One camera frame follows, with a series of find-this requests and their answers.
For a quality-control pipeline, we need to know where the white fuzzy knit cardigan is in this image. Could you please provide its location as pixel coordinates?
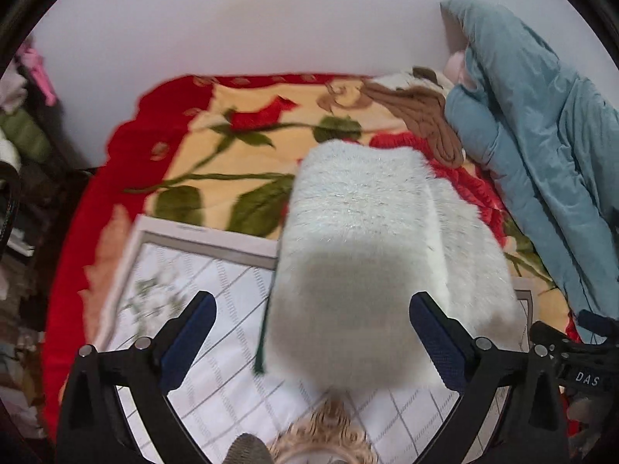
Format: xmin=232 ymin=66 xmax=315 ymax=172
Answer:
xmin=255 ymin=140 xmax=525 ymax=390

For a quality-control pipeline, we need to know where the cluttered clothes rack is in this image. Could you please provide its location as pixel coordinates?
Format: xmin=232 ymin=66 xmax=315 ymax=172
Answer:
xmin=1 ymin=38 xmax=65 ymax=440

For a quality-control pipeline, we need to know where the blue quilted duvet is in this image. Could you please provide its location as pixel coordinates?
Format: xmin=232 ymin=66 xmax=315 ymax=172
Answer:
xmin=441 ymin=0 xmax=618 ymax=318

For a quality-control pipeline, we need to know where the red floral blanket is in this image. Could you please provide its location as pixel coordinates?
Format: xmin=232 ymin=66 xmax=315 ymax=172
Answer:
xmin=43 ymin=67 xmax=576 ymax=432

